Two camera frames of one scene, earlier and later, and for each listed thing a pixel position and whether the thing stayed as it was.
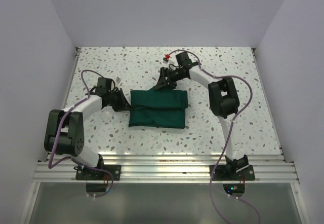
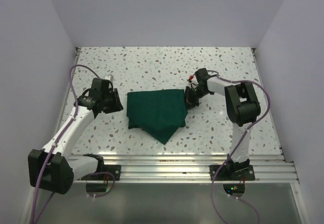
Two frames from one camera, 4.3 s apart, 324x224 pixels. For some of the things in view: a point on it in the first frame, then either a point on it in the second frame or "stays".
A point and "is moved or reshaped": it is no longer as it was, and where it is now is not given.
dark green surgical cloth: (162, 108) is moved or reshaped
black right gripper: (162, 81) → (188, 98)
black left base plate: (83, 173) stays
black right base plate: (225, 172) stays
